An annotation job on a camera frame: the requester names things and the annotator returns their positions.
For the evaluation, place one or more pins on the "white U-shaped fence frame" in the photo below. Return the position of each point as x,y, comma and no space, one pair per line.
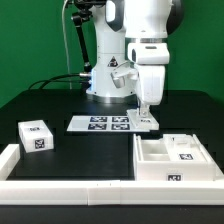
109,192

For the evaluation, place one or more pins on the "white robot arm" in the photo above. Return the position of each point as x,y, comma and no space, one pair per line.
120,22

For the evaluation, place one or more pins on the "white cabinet door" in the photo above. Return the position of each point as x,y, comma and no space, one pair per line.
183,148
142,121

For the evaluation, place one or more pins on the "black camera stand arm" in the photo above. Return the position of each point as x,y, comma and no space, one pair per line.
84,14

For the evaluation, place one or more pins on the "white cabinet body box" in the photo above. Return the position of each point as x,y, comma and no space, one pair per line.
151,162

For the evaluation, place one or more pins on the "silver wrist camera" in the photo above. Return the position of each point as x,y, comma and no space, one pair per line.
121,72

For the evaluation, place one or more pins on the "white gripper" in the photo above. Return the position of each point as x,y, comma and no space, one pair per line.
149,59

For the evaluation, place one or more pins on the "white cabinet top block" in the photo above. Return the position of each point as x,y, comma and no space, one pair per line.
35,136

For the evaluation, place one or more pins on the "white marker plate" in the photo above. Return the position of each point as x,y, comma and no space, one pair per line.
101,124

